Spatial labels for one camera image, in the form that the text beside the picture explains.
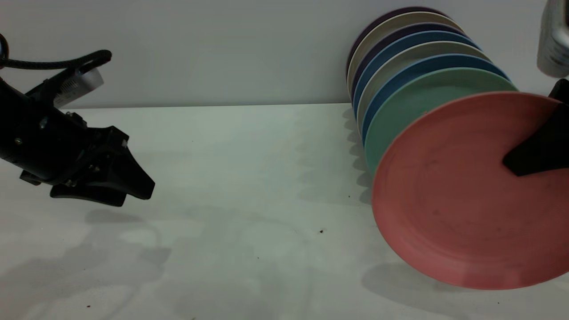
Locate green round plate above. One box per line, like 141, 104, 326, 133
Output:
365, 68, 518, 176

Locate beige round plate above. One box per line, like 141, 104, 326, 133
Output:
357, 41, 492, 134
347, 12, 463, 96

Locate pink round plate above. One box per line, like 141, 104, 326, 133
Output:
372, 92, 569, 290

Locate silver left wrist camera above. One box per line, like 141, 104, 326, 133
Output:
53, 67, 105, 108

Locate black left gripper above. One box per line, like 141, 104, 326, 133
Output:
0, 80, 156, 208

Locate dark purple round plate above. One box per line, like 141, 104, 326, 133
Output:
350, 23, 465, 100
345, 7, 449, 76

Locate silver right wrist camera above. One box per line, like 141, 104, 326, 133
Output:
537, 0, 569, 78

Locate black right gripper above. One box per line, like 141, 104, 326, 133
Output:
503, 79, 569, 177

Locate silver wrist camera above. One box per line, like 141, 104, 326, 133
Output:
537, 0, 569, 78
53, 67, 105, 108

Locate black braided cable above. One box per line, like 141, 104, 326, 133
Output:
0, 33, 112, 70

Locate blue round plate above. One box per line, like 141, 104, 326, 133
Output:
353, 31, 481, 117
361, 54, 510, 145

